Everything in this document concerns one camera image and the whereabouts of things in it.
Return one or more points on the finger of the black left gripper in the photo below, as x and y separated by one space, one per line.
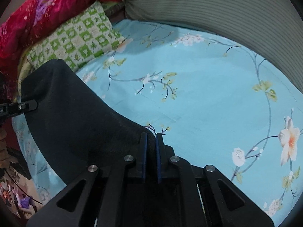
15 109

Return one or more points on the light blue floral bedsheet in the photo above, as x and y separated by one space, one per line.
214 101

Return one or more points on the green checkered pillow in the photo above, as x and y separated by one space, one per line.
77 41

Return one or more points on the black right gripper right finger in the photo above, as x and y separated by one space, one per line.
195 196

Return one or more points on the person's left hand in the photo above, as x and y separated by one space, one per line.
4 156

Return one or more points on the grey striped bolster pillow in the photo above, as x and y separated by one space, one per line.
271 28

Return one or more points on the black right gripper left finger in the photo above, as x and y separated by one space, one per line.
93 198

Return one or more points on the black pants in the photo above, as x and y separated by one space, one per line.
73 128

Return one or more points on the red pink blanket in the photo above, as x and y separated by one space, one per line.
32 21

